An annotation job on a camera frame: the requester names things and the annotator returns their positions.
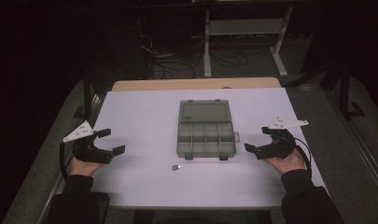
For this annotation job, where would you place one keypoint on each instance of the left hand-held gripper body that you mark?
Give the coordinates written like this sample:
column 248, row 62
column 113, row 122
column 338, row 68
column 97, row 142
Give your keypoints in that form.
column 89, row 152

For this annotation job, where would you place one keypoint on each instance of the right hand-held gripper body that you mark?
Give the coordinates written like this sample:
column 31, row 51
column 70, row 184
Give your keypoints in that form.
column 281, row 141

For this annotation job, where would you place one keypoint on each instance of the grey plastic compartment organizer box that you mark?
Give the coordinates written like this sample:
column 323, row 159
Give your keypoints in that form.
column 205, row 133

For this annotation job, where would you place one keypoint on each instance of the small grey metal part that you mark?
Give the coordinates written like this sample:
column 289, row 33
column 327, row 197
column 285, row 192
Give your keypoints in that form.
column 176, row 167

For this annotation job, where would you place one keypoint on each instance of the person's left hand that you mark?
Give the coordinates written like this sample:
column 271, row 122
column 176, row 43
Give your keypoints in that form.
column 84, row 168

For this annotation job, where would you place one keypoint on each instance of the person's right hand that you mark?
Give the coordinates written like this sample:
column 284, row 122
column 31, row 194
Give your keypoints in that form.
column 287, row 163

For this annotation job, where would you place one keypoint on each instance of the black metal stand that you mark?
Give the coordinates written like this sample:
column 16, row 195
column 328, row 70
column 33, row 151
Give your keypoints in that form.
column 347, row 93
column 87, row 96

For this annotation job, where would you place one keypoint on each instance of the wooden table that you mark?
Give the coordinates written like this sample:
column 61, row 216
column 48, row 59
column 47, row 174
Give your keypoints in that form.
column 193, row 84

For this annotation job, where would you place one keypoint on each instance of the white metal desk frame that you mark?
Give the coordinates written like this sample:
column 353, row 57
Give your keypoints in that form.
column 245, row 26

